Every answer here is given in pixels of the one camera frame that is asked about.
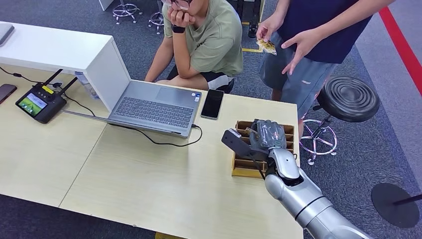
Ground person's right hand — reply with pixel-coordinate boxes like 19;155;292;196
255;13;285;43

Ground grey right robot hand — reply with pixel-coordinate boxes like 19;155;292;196
249;119;288;151

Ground person's left hand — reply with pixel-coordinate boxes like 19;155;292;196
281;29;325;76
167;5;198;29

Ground person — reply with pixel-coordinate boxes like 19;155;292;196
255;0;396;137
144;0;244;91

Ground wooden card holder box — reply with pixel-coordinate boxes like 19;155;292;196
231;120;296;179

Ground dark-framed glasses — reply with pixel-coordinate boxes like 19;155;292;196
163;0;192;10

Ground black stool seat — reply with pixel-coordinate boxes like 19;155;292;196
215;78;235;95

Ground black smartphone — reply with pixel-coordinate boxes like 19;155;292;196
200;89;225;120

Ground black round stool chrome base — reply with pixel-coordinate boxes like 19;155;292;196
299;76;380;166

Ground grey open laptop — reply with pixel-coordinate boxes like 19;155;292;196
62;80;204;139

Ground red floor tape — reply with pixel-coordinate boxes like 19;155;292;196
378;6;422;96

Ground white desk shelf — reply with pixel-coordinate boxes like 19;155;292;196
0;21;131;114

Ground black round stand base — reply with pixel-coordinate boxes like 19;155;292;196
371;183;422;229

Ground black remote controller with screen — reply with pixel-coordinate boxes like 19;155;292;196
14;68;78;124

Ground grey tablet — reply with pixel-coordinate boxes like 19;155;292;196
0;23;15;46

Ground dark brown smartphone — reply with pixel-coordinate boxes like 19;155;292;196
0;84;18;105

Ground dark grey wrist camera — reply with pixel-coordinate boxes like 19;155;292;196
221;127;269;162

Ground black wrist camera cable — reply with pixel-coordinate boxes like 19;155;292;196
249;155;267;180

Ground black laptop power cable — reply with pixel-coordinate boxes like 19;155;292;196
107;122;204;148

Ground thin black cable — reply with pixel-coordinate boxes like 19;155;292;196
63;93;97;118
0;66;43;85

